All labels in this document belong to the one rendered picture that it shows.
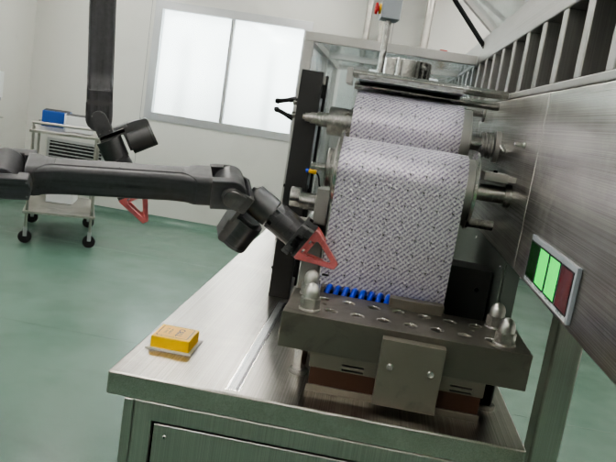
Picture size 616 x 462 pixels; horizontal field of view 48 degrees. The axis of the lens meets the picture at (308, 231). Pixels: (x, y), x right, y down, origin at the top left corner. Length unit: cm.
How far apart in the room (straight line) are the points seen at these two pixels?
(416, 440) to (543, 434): 51
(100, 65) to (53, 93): 600
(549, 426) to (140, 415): 84
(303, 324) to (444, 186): 37
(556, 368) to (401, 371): 49
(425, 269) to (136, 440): 58
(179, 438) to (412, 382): 38
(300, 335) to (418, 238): 31
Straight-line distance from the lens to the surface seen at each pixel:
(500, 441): 115
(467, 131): 152
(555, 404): 155
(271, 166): 693
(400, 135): 150
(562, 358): 152
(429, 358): 111
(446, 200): 128
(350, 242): 129
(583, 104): 100
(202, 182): 123
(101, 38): 162
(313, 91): 161
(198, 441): 117
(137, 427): 118
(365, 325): 112
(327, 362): 115
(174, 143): 715
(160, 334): 126
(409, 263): 129
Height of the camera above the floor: 135
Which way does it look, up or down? 10 degrees down
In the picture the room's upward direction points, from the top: 9 degrees clockwise
